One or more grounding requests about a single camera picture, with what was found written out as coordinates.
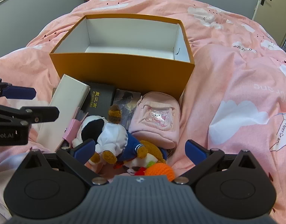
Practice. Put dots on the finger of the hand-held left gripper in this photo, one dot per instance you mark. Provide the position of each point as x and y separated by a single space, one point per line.
40 114
19 92

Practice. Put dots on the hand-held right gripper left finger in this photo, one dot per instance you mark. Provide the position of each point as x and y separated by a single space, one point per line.
83 150

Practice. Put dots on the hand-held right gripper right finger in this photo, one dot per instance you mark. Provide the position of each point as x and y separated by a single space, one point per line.
194 149

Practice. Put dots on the long white box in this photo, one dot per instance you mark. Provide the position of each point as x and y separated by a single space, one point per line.
63 105

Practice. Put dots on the pink case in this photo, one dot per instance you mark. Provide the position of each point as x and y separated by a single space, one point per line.
73 127

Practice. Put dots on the brown teddy bear sailor outfit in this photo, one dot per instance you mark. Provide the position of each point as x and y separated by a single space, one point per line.
112 135

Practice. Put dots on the pink pouch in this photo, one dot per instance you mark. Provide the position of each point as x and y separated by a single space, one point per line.
154 121

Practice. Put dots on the orange cardboard box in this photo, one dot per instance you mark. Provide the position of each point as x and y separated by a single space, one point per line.
124 72

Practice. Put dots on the black and white plush dog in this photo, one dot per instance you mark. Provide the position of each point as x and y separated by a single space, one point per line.
91 128

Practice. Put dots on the brown and white plush toy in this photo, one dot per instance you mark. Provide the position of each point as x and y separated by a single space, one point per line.
152 155

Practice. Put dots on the black box with gold print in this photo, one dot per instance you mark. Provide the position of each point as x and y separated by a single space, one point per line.
99 98

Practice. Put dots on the picture book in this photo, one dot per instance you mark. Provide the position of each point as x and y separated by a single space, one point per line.
126 100

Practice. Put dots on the pink cloud print blanket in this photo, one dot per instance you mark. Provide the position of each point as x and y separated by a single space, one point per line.
227 63

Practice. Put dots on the white door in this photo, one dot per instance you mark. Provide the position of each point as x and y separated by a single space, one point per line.
276 11

